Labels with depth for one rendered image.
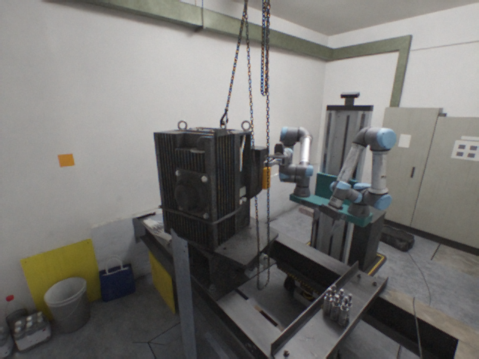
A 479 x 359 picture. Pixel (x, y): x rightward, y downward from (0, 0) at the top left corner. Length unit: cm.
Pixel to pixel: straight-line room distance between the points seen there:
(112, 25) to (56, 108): 82
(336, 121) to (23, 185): 247
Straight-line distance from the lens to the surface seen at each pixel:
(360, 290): 177
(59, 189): 235
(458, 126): 374
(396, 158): 390
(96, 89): 237
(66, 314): 250
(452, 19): 414
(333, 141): 209
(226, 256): 148
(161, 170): 164
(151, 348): 226
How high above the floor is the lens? 177
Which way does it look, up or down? 18 degrees down
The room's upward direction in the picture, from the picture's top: straight up
